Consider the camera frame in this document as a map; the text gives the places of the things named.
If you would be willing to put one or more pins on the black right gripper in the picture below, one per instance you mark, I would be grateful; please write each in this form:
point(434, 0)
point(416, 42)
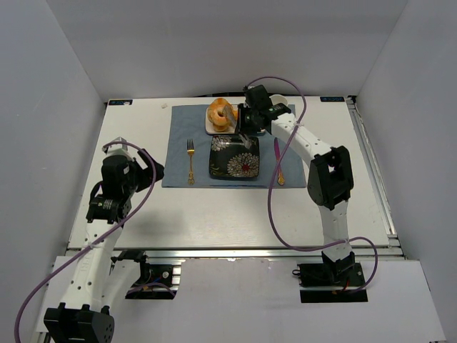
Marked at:
point(245, 119)

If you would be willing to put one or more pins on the left blue table sticker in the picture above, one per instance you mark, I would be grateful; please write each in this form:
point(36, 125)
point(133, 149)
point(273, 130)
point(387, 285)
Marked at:
point(120, 102)

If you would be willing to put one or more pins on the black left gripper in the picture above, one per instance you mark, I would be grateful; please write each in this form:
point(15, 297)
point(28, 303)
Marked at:
point(148, 168)

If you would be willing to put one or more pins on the pale yellow mug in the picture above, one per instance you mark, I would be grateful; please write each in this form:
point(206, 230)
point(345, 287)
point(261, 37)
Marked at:
point(278, 99)

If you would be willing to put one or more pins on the aluminium front table rail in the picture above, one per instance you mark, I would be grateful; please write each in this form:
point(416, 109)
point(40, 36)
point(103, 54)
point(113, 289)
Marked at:
point(390, 252)

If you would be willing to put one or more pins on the purple gold knife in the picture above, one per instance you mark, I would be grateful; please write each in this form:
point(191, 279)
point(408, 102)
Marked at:
point(280, 177)

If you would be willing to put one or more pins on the blue cloth placemat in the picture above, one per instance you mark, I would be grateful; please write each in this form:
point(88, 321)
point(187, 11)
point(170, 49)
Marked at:
point(188, 122)

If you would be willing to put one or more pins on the right blue table sticker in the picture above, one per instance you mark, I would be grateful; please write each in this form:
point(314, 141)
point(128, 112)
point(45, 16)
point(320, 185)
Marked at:
point(332, 99)

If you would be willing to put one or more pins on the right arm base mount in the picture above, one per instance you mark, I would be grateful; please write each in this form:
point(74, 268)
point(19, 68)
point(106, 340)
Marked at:
point(318, 285)

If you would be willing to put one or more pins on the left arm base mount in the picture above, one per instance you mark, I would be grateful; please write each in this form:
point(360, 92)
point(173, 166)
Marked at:
point(155, 280)

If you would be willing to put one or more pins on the blue table sticker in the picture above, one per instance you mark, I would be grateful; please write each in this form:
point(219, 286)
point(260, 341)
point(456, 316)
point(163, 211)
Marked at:
point(332, 99)
point(120, 102)

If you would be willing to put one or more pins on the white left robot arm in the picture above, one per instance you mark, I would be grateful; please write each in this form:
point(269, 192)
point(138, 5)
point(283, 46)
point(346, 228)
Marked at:
point(84, 313)

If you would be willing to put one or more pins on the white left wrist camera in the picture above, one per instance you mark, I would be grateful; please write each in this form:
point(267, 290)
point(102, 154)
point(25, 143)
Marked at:
point(117, 147)

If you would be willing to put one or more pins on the white rectangular serving tray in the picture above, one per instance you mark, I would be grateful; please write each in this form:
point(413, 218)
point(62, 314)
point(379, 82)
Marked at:
point(210, 128)

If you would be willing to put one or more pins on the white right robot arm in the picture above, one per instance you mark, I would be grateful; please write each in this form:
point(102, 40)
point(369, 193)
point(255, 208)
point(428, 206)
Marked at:
point(330, 176)

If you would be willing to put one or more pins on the back orange donut bread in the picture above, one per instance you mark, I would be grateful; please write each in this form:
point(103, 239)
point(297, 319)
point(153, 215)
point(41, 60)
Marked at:
point(219, 104)

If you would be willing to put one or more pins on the black floral square plate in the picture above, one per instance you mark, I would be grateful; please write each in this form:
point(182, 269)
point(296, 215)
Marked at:
point(230, 159)

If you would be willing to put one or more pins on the aluminium right side rail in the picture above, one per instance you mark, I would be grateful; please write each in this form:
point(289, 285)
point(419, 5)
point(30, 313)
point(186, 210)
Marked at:
point(374, 174)

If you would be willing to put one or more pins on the gold fork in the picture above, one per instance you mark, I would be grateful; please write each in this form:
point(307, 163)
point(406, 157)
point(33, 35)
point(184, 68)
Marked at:
point(190, 152)

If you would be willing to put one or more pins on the orange ring donut bread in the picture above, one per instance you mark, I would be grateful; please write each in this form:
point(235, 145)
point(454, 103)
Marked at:
point(217, 116)

